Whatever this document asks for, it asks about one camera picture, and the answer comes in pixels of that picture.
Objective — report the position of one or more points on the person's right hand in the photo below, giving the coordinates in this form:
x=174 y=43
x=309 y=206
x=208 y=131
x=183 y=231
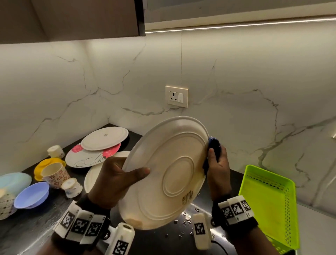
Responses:
x=219 y=178

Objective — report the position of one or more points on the person's left hand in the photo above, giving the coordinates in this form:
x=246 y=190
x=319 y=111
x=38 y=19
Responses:
x=107 y=181

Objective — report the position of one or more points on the person's left thumb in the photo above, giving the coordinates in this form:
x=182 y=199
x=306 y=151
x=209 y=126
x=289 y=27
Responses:
x=136 y=174

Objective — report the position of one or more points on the person's right fingers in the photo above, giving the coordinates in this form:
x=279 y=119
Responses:
x=223 y=155

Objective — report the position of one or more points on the blue dish sponge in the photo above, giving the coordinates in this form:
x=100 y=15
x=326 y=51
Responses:
x=214 y=147

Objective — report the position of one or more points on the large white ridged plate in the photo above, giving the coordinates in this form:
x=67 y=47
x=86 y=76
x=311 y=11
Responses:
x=168 y=173

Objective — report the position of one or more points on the person's right forearm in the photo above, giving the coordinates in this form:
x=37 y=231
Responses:
x=252 y=241

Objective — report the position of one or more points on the person's left forearm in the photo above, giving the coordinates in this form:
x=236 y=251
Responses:
x=56 y=248

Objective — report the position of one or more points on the plain white round plate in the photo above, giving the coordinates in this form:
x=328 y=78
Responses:
x=94 y=176

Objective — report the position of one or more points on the plain white oval plate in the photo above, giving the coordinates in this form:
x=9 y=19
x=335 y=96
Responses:
x=105 y=138

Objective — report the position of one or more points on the white plate with pink flowers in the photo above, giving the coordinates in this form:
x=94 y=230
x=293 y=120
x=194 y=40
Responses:
x=78 y=157

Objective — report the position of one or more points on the small white paper cup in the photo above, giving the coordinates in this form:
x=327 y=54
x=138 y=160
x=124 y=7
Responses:
x=56 y=151
x=72 y=187

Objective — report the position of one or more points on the lime green plastic basket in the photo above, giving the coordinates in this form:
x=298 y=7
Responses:
x=270 y=205

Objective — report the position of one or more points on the black left wristband with markers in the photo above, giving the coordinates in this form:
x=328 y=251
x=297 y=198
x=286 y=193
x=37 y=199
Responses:
x=81 y=223

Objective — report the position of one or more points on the white cup with floral print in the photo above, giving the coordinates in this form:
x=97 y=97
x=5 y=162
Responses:
x=55 y=175

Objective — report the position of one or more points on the yellow plastic bowl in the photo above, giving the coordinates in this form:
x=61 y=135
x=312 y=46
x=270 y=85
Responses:
x=42 y=166

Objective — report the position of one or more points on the periwinkle blue plastic bowl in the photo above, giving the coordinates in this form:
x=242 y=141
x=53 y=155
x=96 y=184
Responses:
x=32 y=195

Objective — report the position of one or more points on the light blue plastic plate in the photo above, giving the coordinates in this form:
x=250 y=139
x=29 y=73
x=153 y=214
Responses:
x=14 y=182

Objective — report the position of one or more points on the led light strip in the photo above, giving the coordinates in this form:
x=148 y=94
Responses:
x=236 y=24

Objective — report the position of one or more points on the white cup with dotted pattern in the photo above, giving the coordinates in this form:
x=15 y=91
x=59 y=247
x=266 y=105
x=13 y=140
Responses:
x=5 y=206

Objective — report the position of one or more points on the grey upper cabinet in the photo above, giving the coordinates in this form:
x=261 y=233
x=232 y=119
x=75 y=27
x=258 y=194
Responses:
x=236 y=10

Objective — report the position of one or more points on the brown upper cabinet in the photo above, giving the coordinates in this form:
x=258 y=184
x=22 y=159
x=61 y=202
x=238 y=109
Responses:
x=70 y=18

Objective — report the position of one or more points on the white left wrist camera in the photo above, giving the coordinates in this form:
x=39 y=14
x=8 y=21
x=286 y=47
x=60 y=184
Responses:
x=122 y=240

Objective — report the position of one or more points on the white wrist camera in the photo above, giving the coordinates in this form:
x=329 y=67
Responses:
x=201 y=231
x=122 y=240

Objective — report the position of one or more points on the cream wall socket with switch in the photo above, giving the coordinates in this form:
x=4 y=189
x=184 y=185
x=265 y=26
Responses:
x=176 y=96

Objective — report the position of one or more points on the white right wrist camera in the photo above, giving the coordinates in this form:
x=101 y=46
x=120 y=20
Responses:
x=201 y=231

